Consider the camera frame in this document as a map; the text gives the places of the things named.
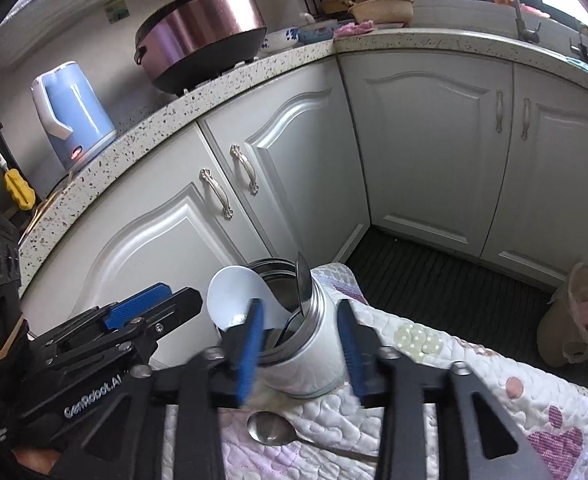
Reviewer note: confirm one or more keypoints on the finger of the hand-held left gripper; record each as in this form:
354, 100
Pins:
179, 310
139, 305

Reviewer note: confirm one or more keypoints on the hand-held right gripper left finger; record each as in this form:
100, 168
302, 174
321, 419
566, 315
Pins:
250, 355

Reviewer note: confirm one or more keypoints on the beige trash bin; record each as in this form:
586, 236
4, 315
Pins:
558, 325

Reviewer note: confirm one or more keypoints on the metal faucet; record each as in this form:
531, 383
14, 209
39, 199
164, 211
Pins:
521, 15

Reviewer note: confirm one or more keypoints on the white spoon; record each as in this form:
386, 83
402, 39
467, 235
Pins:
234, 295

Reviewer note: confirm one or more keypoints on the metal spoon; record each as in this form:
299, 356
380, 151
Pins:
304, 280
269, 427

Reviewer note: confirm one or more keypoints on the blue electric kettle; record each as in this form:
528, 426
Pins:
81, 110

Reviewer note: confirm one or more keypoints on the white cabinet door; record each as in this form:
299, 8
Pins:
149, 240
299, 160
423, 150
563, 185

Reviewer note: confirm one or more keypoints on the woven basket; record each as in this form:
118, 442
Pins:
381, 10

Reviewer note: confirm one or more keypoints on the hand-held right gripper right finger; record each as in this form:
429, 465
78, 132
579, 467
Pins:
350, 355

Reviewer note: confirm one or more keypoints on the white utensil holder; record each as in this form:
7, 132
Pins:
309, 355

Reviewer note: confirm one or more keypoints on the small metal tap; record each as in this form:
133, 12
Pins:
582, 47

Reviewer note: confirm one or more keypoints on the pink cloth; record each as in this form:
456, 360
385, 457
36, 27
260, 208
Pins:
353, 29

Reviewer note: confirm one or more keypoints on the blue patterned white bowl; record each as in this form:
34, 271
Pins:
281, 40

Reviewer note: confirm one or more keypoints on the pale blue bowl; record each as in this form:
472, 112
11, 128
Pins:
316, 33

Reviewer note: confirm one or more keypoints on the pink rice cooker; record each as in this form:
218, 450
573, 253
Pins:
204, 30

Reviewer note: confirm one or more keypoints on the patterned quilt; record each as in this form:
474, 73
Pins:
523, 402

